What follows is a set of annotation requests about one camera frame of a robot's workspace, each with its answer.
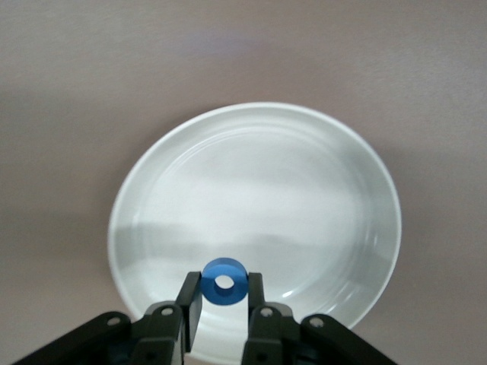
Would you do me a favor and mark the blue foam letter o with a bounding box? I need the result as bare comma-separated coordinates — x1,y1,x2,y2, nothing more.
200,257,250,306

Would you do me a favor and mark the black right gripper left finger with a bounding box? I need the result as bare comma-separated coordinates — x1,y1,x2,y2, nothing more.
11,270,203,365

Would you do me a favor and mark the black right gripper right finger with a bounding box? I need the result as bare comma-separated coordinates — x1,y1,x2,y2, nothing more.
243,270,400,365

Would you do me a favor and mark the beige plate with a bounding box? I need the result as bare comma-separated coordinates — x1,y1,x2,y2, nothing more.
107,101,403,361

